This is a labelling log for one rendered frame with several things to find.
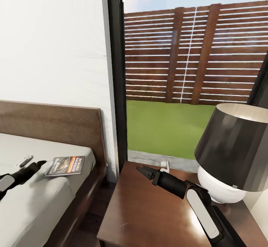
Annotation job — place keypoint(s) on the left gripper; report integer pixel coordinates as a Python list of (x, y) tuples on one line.
[(31, 170)]

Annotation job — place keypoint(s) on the fixed window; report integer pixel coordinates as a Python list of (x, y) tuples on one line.
[(173, 61)]

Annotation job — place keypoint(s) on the bed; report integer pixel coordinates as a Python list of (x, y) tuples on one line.
[(48, 211)]

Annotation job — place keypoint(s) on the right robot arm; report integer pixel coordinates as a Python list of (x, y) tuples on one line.
[(217, 228)]

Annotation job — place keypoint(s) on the hardback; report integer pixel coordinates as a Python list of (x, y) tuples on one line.
[(62, 166)]

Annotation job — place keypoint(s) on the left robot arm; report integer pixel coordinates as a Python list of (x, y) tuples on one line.
[(22, 174)]

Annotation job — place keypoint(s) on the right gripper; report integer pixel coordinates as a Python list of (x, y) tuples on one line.
[(160, 178)]

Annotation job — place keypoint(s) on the nightstand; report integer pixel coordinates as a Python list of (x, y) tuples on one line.
[(141, 214)]

